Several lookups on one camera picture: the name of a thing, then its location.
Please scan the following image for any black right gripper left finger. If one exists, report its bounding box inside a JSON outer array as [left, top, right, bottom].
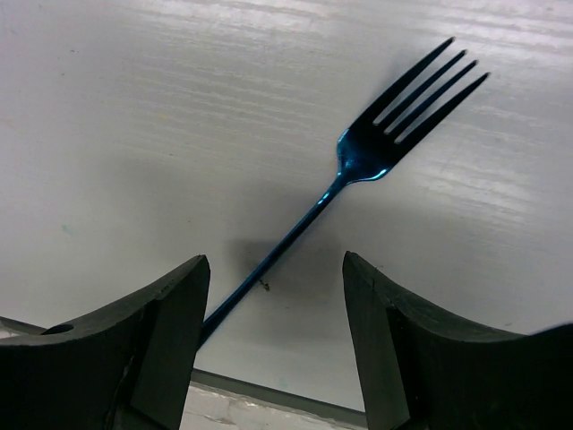
[[1, 255, 210, 429]]

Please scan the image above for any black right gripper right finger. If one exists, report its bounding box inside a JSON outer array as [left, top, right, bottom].
[[342, 252, 572, 429]]

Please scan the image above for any blue metallic fork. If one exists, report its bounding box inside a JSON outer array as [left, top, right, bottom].
[[199, 37, 490, 346]]

